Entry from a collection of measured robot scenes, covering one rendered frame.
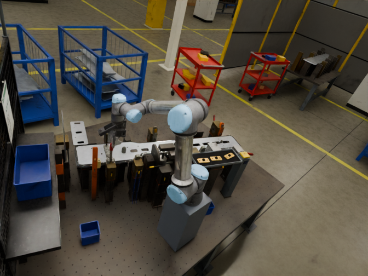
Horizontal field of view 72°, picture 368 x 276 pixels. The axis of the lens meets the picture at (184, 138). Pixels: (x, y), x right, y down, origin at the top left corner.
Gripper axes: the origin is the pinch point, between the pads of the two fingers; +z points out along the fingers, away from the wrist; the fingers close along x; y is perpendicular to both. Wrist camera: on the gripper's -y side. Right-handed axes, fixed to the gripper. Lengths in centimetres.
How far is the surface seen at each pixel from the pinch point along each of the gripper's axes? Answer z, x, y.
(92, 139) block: 21.5, 33.4, -6.9
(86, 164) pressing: 19.1, 4.6, -14.6
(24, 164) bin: 16, 7, -49
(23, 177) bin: 16, -3, -49
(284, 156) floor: 120, 75, 298
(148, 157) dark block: 7.5, -7.0, 23.1
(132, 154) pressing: 19.5, 9.9, 17.8
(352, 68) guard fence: 46, 293, 717
